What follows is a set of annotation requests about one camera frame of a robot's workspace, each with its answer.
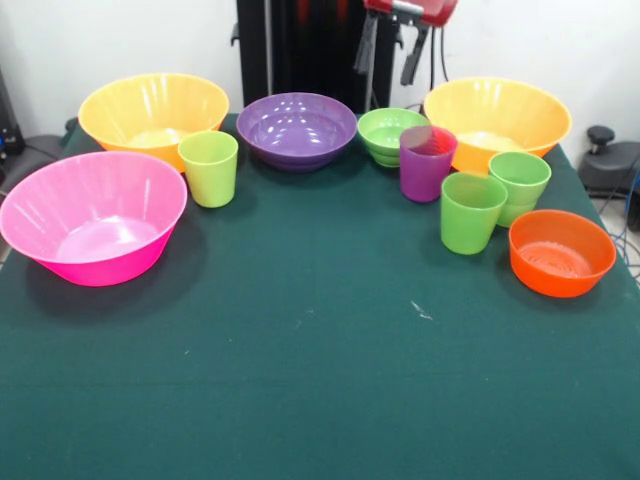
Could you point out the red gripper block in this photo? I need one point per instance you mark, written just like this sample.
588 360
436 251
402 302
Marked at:
430 10

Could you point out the small green plastic bowl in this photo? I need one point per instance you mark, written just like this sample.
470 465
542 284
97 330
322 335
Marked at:
380 137

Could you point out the large orange plastic bowl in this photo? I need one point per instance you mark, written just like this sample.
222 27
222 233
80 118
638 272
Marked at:
150 110
500 110

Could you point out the purple plastic bowl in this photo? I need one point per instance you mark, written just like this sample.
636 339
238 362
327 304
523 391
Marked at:
295 135

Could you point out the purple plastic cup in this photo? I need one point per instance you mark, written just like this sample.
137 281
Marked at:
425 175

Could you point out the green plastic cup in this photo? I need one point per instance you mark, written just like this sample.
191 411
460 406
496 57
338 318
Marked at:
472 220
209 175
522 185

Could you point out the black knobbed stand base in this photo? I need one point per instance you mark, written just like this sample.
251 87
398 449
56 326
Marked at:
615 165

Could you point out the small red plastic bowl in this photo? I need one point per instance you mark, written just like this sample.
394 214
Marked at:
560 270

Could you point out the dark green table cloth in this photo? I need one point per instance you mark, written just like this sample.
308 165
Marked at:
320 375

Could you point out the large pink plastic bowl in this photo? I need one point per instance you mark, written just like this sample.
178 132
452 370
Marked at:
90 240

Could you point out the grey round stand base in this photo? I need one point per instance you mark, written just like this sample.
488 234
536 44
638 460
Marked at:
42 147

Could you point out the black equipment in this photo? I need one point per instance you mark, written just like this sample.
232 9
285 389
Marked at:
10 115

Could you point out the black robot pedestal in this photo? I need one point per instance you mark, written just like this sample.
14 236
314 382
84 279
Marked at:
320 50

